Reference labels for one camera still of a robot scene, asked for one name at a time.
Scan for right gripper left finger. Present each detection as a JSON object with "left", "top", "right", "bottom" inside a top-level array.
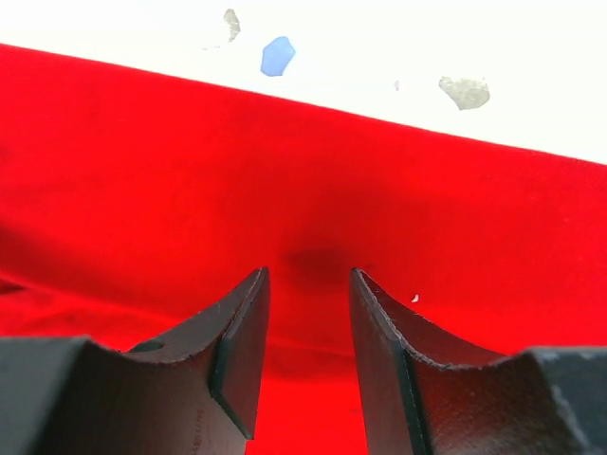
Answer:
[{"left": 1, "top": 268, "right": 269, "bottom": 454}]

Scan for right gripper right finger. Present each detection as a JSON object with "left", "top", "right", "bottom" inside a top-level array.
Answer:
[{"left": 349, "top": 269, "right": 606, "bottom": 454}]

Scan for red t shirt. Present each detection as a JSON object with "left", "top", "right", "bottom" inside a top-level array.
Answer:
[{"left": 1, "top": 45, "right": 606, "bottom": 454}]

